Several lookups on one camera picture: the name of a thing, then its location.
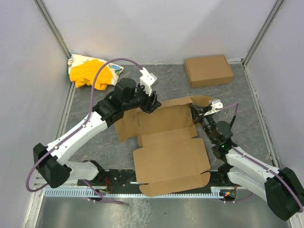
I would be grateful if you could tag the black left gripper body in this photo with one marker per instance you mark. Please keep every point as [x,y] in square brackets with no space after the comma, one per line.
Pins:
[150,103]

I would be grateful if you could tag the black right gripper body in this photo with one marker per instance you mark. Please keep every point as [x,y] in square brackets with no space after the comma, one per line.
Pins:
[198,114]

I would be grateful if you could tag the cardboard box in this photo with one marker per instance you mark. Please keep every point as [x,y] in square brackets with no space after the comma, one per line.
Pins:
[171,157]
[208,71]

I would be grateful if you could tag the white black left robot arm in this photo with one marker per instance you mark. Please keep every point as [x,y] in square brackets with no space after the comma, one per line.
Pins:
[52,160]

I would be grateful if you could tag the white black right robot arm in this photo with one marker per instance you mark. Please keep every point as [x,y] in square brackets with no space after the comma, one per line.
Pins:
[279,188]

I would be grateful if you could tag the folded closed cardboard box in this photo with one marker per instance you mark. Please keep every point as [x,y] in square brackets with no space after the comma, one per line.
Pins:
[208,71]

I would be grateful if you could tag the floral patterned cloth bag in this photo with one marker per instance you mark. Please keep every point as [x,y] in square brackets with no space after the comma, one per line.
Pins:
[76,60]

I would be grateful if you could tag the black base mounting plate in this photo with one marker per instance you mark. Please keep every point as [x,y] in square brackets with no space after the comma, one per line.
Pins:
[117,177]

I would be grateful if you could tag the yellow cloth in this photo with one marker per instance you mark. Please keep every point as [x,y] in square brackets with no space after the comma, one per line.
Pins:
[84,74]

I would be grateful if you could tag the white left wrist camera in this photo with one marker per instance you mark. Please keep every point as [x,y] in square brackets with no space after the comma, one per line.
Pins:
[148,80]

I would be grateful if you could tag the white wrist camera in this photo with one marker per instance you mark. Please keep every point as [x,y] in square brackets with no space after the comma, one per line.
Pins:
[214,106]
[148,80]

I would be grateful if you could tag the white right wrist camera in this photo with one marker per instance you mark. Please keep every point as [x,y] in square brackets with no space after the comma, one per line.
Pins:
[214,106]

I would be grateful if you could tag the light blue cable duct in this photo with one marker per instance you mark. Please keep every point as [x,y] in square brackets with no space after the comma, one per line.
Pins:
[87,192]

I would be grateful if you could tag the left aluminium corner post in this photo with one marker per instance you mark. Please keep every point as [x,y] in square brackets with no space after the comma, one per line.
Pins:
[41,6]

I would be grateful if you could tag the aluminium corner post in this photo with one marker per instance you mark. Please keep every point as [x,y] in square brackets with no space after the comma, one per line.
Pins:
[41,6]
[262,32]

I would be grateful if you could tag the aluminium frame rail front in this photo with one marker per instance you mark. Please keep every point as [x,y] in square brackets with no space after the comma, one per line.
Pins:
[56,180]

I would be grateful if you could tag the right aluminium corner post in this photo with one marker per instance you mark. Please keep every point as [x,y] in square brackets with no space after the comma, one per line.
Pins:
[262,32]

